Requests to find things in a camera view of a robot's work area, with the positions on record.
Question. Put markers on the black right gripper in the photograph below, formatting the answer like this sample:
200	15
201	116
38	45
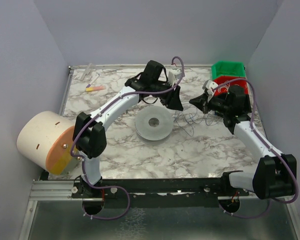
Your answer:
206	104

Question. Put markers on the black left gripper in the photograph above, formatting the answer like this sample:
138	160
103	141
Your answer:
168	94

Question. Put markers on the white perforated cable spool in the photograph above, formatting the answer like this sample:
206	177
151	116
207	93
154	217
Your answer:
154	123

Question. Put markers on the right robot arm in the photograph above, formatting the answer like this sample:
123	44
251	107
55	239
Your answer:
276	173

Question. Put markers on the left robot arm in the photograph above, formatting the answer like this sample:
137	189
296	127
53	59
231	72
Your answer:
89	136

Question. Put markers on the red storage bin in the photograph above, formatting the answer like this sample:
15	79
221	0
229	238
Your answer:
226	79

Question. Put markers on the green storage bin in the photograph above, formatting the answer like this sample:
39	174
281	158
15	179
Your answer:
228	68

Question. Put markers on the pink yellow highlighter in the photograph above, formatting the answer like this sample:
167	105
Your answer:
95	88

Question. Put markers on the white purple pen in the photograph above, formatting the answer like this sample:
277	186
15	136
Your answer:
92	81

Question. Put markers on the clear plastic T piece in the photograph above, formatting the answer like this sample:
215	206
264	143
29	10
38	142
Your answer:
86	71

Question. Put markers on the beige cylinder with orange disc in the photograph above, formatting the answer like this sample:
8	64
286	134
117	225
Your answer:
47	140

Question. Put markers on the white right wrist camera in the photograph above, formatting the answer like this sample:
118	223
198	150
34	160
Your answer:
209	87

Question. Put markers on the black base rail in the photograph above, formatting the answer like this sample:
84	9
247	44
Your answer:
157	193

